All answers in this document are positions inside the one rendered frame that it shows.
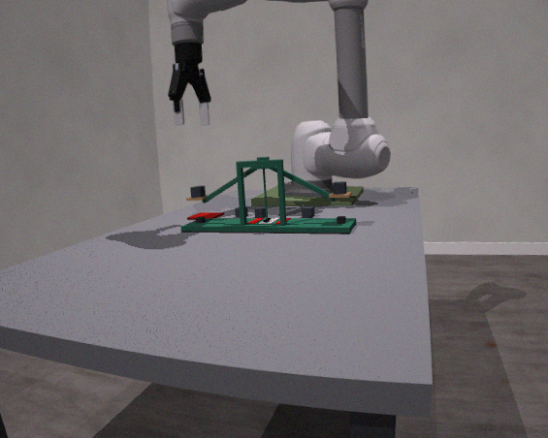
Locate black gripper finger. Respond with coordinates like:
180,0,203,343
190,69,211,126
168,63,195,125

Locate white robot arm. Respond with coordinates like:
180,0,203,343
167,0,391,194

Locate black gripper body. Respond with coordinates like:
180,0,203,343
175,43,203,83

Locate red flat square plate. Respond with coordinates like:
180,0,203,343
187,212,224,220

